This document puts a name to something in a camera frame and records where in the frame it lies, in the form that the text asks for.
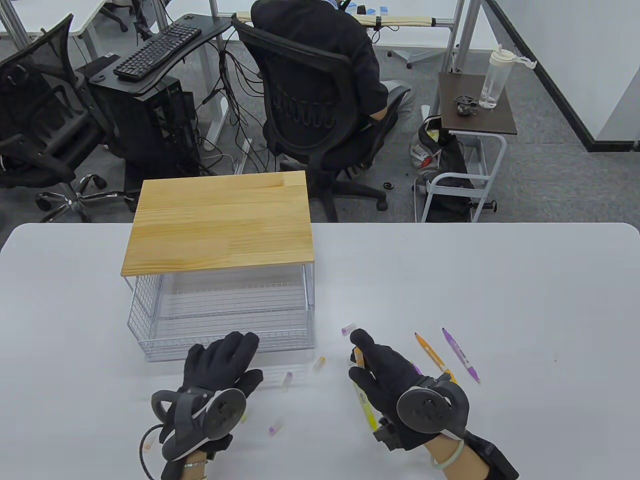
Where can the yellow double-ended highlighter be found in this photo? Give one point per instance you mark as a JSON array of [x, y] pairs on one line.
[[366, 407]]

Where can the black mesh office chair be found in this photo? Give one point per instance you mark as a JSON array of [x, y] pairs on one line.
[[35, 100], [300, 110]]

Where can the black bag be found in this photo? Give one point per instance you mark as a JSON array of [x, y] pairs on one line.
[[450, 160]]

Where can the black computer tower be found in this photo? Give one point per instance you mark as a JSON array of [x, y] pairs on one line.
[[150, 130]]

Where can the person's left hand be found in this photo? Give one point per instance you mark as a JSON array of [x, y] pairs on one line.
[[220, 362]]

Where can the white bangle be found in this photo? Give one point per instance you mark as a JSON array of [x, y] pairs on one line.
[[450, 459]]

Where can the black chair base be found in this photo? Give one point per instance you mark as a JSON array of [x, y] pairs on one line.
[[141, 22]]

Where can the brown-topped white side table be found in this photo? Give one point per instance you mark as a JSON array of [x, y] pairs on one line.
[[495, 120]]

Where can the grey handheld controller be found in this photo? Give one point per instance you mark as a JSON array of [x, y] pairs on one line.
[[425, 410], [225, 412]]

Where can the aluminium frame post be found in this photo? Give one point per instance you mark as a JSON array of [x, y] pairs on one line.
[[456, 35]]

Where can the person's right hand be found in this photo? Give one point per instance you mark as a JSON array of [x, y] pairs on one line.
[[385, 370]]

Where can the clear water bottle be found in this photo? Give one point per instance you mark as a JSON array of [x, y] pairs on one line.
[[492, 80]]

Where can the orange double-ended highlighter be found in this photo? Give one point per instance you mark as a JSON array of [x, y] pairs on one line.
[[358, 356], [429, 350]]

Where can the purple highlighter cap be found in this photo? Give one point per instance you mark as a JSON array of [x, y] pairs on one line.
[[276, 426], [287, 380], [348, 329]]

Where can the person's left forearm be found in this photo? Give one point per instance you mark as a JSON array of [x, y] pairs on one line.
[[197, 475]]

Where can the cream foam-wrapped bar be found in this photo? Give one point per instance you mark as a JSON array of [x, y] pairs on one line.
[[400, 21]]

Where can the small black object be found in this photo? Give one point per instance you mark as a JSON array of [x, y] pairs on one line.
[[466, 106]]

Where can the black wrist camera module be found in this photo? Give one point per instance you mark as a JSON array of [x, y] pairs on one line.
[[382, 434]]

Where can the black keyboard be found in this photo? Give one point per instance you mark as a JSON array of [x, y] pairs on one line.
[[157, 50]]

